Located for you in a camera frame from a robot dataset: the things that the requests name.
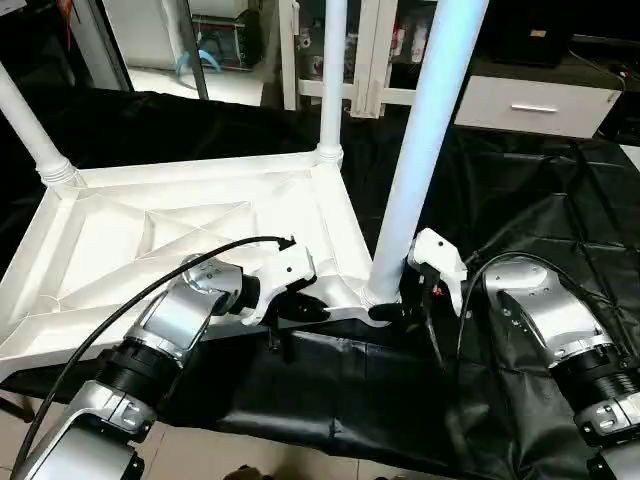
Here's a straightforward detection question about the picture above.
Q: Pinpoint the white plastic table leg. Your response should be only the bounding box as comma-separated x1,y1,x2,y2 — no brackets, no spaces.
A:
366,0,491,307
0,62,85,195
314,0,350,167

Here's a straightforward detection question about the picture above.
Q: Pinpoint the white plastic table top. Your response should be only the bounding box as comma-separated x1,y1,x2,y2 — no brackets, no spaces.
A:
0,148,402,382

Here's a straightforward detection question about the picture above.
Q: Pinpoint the black mat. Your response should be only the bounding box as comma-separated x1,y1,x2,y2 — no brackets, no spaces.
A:
0,87,640,480

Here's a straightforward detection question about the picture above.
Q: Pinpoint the white glass-door cabinet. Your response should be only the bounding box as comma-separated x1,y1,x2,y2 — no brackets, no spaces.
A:
277,0,442,121

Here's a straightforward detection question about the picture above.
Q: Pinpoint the white drawer unit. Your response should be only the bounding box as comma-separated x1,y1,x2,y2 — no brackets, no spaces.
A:
454,73,624,139

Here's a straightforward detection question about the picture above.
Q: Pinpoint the light blue plastic stand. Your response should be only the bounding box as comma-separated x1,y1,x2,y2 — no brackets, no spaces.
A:
174,43,225,77

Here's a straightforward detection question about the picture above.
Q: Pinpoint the black box with orange label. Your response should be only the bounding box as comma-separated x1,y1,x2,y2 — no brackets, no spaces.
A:
492,0,575,69

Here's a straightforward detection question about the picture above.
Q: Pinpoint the black metal workbench leg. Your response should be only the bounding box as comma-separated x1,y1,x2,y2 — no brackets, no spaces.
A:
0,388,35,425

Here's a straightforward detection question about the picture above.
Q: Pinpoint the black TV stand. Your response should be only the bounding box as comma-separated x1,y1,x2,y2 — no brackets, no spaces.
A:
569,32,640,91

